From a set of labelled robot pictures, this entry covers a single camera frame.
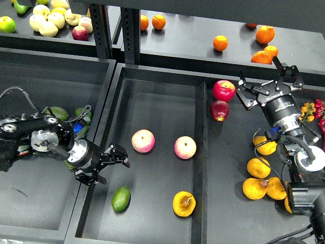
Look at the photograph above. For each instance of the orange on shelf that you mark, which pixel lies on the orange on shelf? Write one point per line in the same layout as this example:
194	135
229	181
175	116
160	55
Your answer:
158	22
220	43
144	22

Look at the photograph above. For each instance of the green apple on shelf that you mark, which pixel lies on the green apple on shelf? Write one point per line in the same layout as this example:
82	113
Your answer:
7	24

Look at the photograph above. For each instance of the yellow pear with stem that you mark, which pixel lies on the yellow pear with stem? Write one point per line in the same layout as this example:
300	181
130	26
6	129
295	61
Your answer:
184	204

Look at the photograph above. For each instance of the black left tray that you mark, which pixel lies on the black left tray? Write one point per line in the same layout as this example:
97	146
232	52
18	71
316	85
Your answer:
38	195

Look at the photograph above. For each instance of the yellow pear middle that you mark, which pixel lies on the yellow pear middle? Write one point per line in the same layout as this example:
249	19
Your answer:
257	168

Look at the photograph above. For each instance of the front orange right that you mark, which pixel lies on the front orange right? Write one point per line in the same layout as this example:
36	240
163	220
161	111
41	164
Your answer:
262	57

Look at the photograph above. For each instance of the yellow pear lower right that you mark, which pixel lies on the yellow pear lower right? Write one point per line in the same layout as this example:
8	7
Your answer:
275	189

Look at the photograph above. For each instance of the pink apple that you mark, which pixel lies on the pink apple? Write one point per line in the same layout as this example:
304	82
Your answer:
143	141
185	147

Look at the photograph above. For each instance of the pink apple left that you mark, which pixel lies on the pink apple left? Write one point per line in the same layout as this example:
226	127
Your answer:
143	141

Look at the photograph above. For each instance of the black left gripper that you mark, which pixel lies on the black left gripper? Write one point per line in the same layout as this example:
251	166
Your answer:
85	155

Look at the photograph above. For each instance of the green avocado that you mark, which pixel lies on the green avocado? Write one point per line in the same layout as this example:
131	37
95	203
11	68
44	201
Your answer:
60	113
121	199

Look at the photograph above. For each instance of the yellow pear top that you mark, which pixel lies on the yellow pear top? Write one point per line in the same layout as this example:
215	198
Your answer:
265	149

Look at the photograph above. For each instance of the black shelf post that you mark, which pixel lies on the black shelf post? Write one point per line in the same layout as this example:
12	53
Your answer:
130	19

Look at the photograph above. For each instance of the green avocado top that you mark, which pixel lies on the green avocado top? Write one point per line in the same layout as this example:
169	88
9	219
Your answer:
60	113

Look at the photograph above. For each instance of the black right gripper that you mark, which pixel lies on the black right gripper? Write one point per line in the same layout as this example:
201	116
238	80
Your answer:
274	97

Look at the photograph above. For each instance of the large orange right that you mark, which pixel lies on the large orange right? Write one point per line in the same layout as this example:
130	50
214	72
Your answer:
265	34

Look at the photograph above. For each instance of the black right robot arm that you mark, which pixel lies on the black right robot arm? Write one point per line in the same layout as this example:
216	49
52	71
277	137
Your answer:
304	160

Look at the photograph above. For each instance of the red apple on shelf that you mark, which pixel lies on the red apple on shelf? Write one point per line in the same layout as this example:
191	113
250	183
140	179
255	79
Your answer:
80	33

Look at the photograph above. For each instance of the orange on shelf left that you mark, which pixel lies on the orange on shelf left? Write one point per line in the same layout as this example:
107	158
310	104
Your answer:
144	22

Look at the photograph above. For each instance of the pink apple right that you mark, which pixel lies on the pink apple right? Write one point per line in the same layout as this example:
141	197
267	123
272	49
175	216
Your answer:
185	147

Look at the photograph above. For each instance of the black tray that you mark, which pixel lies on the black tray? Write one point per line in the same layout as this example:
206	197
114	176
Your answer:
38	195
170	104

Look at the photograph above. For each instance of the orange cherry tomato bunch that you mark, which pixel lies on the orange cherry tomato bunch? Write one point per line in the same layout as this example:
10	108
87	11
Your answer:
307	112

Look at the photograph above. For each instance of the black centre tray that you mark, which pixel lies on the black centre tray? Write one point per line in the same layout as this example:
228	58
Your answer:
170	104

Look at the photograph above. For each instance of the small orange right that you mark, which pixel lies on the small orange right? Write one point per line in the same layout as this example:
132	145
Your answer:
272	50

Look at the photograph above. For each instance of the yellow pear lower left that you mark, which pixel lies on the yellow pear lower left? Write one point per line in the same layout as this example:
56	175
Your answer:
254	188

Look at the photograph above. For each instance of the red apple upper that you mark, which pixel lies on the red apple upper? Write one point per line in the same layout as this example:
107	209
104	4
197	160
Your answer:
223	90

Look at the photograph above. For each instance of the orange on shelf centre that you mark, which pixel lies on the orange on shelf centre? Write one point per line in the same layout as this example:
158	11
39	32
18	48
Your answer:
220	43

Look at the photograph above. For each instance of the dark red apple lower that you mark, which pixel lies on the dark red apple lower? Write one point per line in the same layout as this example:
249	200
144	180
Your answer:
219	110

